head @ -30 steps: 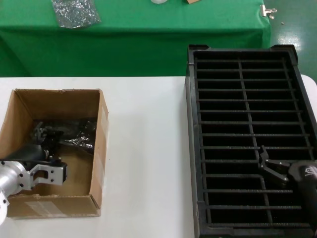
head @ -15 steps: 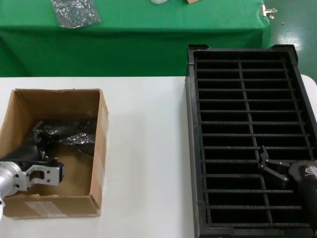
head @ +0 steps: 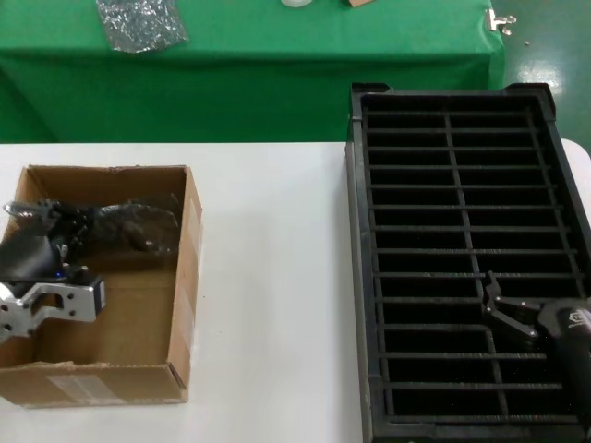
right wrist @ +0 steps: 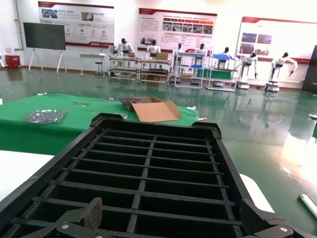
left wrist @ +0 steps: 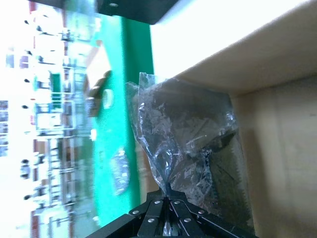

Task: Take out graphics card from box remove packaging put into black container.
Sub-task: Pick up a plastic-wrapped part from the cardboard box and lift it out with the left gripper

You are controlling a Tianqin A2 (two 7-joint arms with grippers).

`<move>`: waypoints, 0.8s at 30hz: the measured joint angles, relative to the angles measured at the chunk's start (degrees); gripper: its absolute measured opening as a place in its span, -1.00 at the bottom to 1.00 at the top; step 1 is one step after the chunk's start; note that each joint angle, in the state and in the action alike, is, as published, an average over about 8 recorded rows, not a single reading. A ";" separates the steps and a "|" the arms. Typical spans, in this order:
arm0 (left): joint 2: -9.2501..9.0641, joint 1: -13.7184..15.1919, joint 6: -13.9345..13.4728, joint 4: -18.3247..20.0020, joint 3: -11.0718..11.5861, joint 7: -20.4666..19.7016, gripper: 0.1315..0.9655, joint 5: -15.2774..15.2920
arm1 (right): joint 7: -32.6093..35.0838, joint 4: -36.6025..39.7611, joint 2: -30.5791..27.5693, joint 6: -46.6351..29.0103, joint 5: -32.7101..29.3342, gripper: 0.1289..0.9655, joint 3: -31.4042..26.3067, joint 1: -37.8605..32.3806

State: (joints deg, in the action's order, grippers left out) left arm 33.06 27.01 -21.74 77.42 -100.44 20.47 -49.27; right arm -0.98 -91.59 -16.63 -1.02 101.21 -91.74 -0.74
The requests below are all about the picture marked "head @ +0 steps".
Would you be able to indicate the brown open cardboard box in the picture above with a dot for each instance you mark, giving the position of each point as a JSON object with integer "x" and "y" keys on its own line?
{"x": 138, "y": 314}

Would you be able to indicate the silver metal clip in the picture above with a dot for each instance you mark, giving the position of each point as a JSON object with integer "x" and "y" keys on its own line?
{"x": 496, "y": 20}

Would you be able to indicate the crumpled silver antistatic bag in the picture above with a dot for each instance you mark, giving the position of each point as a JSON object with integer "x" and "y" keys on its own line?
{"x": 138, "y": 25}

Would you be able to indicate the grey translucent antistatic bag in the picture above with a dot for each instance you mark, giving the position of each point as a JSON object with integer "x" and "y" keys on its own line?
{"x": 134, "y": 226}

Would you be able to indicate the green tablecloth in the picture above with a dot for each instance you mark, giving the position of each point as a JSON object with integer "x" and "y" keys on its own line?
{"x": 277, "y": 92}

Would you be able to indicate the black slotted plastic container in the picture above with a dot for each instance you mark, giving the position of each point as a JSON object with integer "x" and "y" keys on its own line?
{"x": 461, "y": 194}

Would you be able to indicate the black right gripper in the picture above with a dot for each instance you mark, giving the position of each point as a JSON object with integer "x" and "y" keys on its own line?
{"x": 572, "y": 337}

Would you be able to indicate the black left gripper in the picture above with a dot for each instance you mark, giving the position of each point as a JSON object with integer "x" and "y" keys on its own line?
{"x": 27, "y": 258}

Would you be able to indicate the flat-flapped brown cardboard box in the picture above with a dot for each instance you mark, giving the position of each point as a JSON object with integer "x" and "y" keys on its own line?
{"x": 360, "y": 3}

